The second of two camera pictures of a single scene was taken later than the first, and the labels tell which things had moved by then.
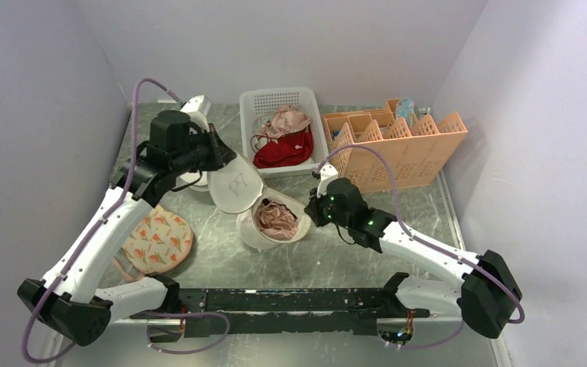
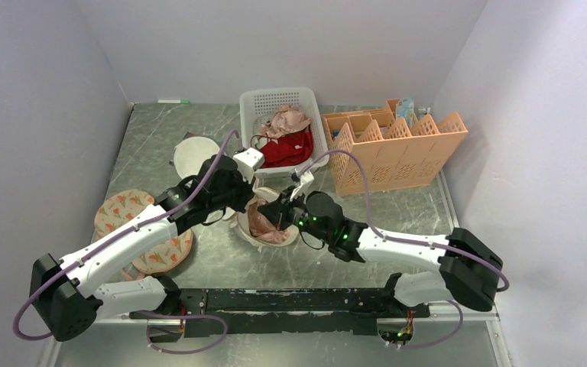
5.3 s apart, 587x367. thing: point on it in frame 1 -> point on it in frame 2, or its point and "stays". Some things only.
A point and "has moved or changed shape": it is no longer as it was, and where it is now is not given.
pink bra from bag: [275, 221] has moved or changed shape
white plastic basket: [257, 108] stays
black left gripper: [220, 153] -> [247, 193]
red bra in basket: [295, 147] stays
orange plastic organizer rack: [374, 151] stays
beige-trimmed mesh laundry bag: [237, 187] has moved or changed shape
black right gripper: [313, 209] -> [279, 211]
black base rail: [205, 313] stays
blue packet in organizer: [404, 108] stays
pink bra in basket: [285, 119] stays
